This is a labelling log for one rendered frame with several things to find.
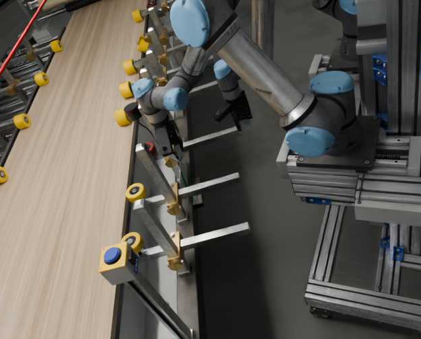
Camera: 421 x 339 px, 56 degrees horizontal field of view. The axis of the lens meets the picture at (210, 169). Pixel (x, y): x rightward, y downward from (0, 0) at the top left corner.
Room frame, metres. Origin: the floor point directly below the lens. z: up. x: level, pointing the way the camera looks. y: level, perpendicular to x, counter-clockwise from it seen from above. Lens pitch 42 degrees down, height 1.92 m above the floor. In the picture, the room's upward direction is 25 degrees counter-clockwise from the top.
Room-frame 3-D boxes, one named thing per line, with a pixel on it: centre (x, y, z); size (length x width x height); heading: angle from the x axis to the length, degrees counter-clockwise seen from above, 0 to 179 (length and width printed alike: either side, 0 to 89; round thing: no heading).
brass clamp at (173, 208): (1.17, 0.19, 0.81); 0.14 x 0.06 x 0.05; 167
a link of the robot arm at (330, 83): (0.86, -0.40, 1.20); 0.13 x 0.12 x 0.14; 131
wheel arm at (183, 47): (2.15, -0.07, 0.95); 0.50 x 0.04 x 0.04; 77
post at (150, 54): (1.88, 0.03, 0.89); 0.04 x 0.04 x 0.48; 77
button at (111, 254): (0.65, 0.30, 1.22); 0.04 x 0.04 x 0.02
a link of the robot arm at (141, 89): (1.23, 0.09, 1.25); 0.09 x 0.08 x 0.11; 41
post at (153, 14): (2.37, -0.08, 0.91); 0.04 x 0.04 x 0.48; 77
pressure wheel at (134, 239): (0.97, 0.37, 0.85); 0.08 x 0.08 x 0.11
